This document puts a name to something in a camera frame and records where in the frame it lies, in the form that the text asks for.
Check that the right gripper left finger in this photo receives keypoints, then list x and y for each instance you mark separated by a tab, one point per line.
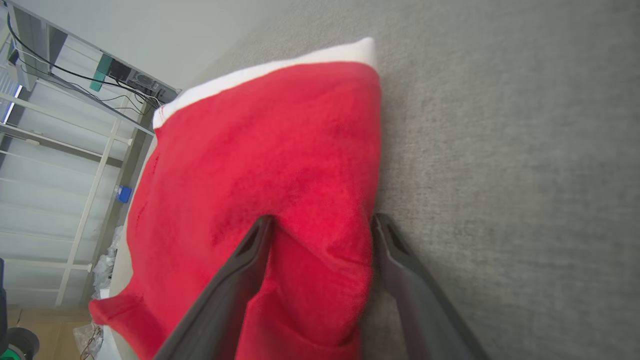
220	315

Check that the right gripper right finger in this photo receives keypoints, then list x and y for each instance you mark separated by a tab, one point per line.
430	320

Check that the red shorts white stripes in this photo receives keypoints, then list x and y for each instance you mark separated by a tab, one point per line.
260	150

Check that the clear plastic bag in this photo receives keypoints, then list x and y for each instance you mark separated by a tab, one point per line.
89	340
105	267

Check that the small blue object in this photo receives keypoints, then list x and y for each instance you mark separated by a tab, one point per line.
123	194

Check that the white metal rack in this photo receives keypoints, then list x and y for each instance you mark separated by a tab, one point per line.
87	210

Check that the dark round container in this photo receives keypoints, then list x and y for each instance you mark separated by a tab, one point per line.
22	345

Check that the black electronic device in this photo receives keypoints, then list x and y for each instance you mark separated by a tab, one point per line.
137	80

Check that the teal box on shelf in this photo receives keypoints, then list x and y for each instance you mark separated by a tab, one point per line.
101	72

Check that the grey metal shelf frame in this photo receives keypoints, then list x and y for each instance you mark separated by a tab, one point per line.
37	40

